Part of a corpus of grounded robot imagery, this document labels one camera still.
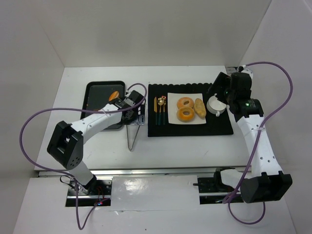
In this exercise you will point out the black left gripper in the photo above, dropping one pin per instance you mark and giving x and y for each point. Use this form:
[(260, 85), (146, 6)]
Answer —
[(133, 118)]

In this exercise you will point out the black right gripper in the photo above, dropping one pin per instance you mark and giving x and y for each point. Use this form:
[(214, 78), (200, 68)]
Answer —
[(220, 83)]

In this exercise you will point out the metal tongs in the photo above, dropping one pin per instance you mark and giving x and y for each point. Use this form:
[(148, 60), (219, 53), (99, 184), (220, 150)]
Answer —
[(131, 134)]

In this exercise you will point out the long golden bread loaf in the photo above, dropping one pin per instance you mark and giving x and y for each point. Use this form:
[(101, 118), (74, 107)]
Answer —
[(199, 108)]

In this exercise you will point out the glazed ring donut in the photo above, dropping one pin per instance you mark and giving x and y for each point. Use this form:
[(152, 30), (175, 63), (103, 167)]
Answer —
[(185, 102), (185, 114)]

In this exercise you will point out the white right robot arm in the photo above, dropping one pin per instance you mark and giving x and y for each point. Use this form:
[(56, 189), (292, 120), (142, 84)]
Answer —
[(268, 182)]

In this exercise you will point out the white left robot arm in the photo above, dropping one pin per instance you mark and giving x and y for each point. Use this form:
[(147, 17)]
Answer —
[(68, 139)]

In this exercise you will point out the orange glazed bread roll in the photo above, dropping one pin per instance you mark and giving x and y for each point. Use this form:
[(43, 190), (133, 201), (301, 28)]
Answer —
[(114, 95)]

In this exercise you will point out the black placemat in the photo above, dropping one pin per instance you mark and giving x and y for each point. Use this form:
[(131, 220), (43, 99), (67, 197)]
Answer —
[(214, 126)]

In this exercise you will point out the white square plate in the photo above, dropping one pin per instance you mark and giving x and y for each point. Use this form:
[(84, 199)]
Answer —
[(172, 99)]

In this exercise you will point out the white cup with handle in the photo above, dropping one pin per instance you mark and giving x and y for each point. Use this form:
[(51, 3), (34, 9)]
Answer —
[(215, 107)]

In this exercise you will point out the gold knife green handle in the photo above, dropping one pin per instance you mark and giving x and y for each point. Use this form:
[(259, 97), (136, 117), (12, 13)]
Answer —
[(155, 111)]

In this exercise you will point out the gold spoon green handle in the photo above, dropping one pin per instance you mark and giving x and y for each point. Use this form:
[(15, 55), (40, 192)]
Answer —
[(160, 102)]

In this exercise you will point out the gold fork green handle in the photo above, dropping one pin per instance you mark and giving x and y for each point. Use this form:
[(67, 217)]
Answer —
[(164, 109)]

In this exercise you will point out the metal rail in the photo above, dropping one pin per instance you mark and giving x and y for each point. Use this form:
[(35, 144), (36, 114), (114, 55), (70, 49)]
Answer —
[(156, 171)]

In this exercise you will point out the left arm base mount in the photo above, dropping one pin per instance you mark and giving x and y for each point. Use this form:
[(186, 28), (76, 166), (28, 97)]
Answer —
[(101, 195)]

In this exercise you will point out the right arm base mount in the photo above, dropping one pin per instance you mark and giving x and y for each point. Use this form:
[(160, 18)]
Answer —
[(211, 189)]

